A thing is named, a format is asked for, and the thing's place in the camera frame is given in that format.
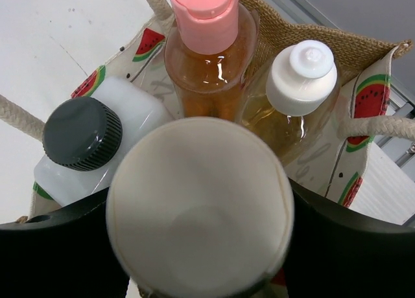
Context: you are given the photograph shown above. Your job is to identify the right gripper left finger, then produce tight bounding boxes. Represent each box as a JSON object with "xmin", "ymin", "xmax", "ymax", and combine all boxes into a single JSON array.
[{"xmin": 1, "ymin": 190, "xmax": 129, "ymax": 297}]

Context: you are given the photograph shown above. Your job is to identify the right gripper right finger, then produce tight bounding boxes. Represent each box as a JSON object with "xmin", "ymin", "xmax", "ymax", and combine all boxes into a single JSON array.
[{"xmin": 283, "ymin": 181, "xmax": 414, "ymax": 297}]

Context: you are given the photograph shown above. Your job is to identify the white bottle black cap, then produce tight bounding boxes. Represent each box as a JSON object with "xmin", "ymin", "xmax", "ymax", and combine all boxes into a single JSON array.
[{"xmin": 34, "ymin": 76, "xmax": 174, "ymax": 207}]

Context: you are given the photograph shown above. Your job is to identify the pale green bottle beige cap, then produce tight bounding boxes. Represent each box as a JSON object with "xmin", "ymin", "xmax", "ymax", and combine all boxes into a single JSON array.
[{"xmin": 106, "ymin": 117, "xmax": 294, "ymax": 297}]

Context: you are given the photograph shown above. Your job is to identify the amber bottle white cap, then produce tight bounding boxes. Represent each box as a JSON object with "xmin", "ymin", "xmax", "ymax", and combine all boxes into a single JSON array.
[{"xmin": 235, "ymin": 40, "xmax": 340, "ymax": 166}]

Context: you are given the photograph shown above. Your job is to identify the orange bottle pink cap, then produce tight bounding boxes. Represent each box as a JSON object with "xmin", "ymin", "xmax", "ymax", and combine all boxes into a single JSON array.
[{"xmin": 164, "ymin": 0, "xmax": 258, "ymax": 120}]

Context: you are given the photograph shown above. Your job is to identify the right aluminium side rail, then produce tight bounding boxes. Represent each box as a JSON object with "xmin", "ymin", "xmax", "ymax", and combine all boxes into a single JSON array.
[{"xmin": 270, "ymin": 0, "xmax": 414, "ymax": 174}]

